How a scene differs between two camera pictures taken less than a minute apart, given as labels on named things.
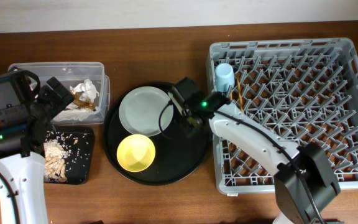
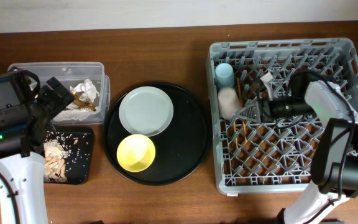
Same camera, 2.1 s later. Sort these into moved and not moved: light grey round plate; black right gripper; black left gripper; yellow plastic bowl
Moved: black right gripper
Not moved: light grey round plate; black left gripper; yellow plastic bowl
